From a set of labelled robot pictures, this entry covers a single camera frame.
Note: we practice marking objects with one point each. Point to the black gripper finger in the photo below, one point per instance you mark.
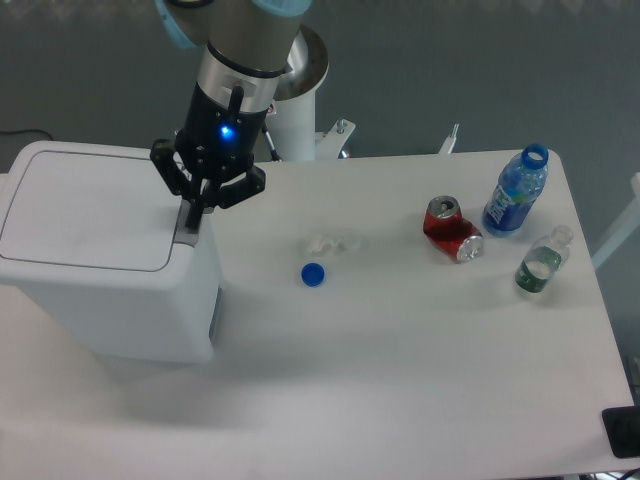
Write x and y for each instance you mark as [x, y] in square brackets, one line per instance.
[162, 156]
[225, 196]

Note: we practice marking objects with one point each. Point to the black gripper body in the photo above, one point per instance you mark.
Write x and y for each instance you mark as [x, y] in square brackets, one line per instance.
[217, 139]

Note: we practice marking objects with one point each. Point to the white push-top trash can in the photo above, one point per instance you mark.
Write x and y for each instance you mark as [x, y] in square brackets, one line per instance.
[94, 237]

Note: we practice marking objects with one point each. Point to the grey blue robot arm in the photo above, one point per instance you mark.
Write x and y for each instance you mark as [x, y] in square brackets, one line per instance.
[245, 42]

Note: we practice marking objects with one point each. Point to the crushed red soda can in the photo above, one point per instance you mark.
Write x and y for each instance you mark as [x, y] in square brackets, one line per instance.
[451, 233]

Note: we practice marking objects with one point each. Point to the crumpled white paper scrap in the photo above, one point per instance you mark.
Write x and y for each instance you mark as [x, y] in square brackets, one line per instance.
[319, 244]

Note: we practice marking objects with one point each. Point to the blue bottle cap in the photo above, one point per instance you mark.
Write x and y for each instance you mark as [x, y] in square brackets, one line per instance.
[312, 274]

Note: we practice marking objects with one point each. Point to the translucent white bottle cap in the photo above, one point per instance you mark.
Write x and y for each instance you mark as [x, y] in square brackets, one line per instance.
[351, 241]

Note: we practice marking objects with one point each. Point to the blue label plastic bottle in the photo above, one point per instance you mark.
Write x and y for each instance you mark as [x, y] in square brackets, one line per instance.
[519, 185]

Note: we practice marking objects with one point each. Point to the clear green label bottle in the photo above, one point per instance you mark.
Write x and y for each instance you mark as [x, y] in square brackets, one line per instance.
[544, 259]

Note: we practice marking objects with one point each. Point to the black device at table corner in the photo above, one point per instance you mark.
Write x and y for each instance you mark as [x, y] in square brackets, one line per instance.
[622, 429]

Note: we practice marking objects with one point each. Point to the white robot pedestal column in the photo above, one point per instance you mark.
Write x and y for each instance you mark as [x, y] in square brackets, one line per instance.
[292, 121]

